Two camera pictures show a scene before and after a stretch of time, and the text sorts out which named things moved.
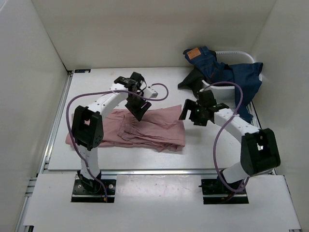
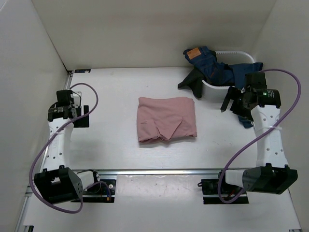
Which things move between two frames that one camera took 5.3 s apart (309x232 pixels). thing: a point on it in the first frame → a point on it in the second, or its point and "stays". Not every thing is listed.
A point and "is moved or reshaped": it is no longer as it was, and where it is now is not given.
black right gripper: [190, 105] → [234, 94]
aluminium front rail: [160, 172] stays
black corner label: [82, 70] stays
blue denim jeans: [246, 75] stays
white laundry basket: [224, 94] stays
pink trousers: [159, 130] is moved or reshaped
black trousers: [193, 81] stays
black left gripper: [138, 111] → [82, 123]
